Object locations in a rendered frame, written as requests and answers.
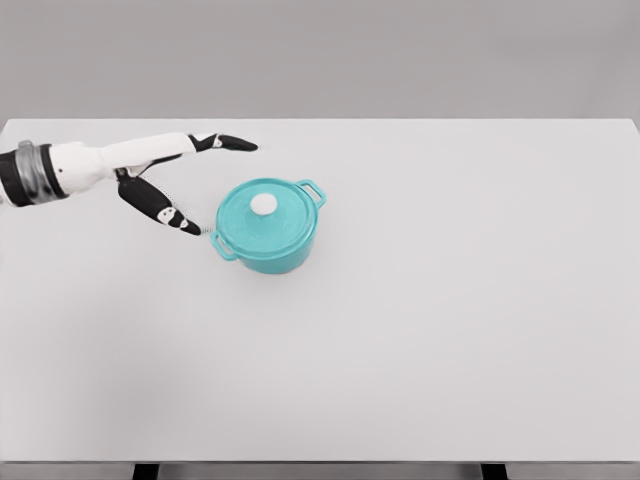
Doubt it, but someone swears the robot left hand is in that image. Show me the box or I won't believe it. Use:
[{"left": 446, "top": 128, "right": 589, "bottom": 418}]
[{"left": 99, "top": 132, "right": 260, "bottom": 237}]

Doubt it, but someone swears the teal lid with white knob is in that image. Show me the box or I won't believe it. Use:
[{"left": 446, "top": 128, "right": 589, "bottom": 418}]
[{"left": 215, "top": 178, "right": 318, "bottom": 258}]

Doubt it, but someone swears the teal pot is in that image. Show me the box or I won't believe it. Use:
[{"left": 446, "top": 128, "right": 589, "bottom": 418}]
[{"left": 209, "top": 178, "right": 329, "bottom": 276}]

